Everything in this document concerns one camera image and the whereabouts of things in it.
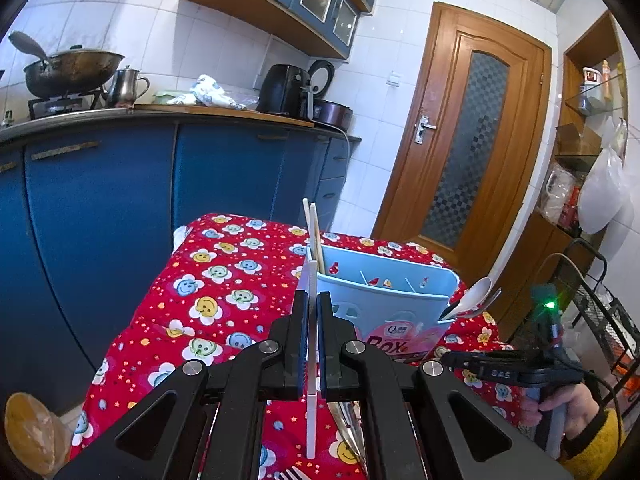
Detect white chopstick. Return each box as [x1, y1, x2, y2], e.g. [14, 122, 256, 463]
[301, 199, 319, 461]

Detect gas stove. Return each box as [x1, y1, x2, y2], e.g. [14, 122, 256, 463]
[27, 90, 108, 121]

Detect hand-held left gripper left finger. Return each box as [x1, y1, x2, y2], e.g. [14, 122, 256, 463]
[52, 290, 309, 480]

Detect steel kettle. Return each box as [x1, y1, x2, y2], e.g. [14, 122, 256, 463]
[106, 65, 151, 109]

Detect black cable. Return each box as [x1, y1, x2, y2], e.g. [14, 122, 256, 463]
[560, 355, 627, 433]

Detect red floral tablecloth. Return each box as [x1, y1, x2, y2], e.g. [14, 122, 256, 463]
[67, 212, 526, 480]

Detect white power cord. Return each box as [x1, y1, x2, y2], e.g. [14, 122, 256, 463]
[332, 125, 352, 181]

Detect wooden chopstick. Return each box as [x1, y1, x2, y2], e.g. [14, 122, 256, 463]
[309, 203, 327, 277]

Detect wooden door with glass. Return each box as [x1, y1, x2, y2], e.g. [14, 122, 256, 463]
[372, 1, 553, 281]

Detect steel wok with spatula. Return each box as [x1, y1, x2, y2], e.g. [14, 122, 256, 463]
[9, 30, 126, 98]

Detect silver door handle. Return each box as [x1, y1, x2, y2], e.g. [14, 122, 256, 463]
[414, 115, 437, 146]

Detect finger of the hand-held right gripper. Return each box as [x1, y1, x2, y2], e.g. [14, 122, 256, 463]
[442, 350, 483, 380]

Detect silver metal utensil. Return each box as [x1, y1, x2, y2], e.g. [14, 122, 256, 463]
[329, 400, 367, 467]

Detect black wire rack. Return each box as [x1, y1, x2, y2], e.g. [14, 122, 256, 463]
[537, 237, 640, 411]

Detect blue base cabinets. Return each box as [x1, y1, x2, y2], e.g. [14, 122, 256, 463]
[0, 110, 362, 416]

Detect person's right forearm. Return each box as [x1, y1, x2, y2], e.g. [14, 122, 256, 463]
[559, 406, 632, 480]

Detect black rice cooker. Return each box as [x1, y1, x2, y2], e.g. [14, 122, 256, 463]
[306, 59, 353, 127]

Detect black air fryer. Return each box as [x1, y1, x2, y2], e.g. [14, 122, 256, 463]
[256, 64, 312, 116]

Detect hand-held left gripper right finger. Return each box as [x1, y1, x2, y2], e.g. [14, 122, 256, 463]
[317, 291, 573, 480]

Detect wooden wall shelf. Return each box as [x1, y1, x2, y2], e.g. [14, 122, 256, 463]
[530, 10, 632, 281]

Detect white patterned cloth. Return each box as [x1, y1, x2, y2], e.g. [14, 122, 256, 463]
[167, 74, 248, 111]

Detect person's right hand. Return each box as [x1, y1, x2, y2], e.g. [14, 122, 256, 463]
[520, 384, 602, 442]

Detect light blue utensil box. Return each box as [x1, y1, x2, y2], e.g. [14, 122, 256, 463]
[314, 244, 460, 363]

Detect white plastic spoon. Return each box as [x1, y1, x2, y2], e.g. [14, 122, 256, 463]
[456, 277, 493, 313]

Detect clear plastic bags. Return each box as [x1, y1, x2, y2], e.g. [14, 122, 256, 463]
[540, 167, 583, 233]

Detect white plastic bag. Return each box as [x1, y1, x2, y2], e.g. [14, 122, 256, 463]
[577, 146, 627, 236]

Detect round tan object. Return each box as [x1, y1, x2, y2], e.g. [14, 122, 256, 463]
[4, 392, 69, 477]

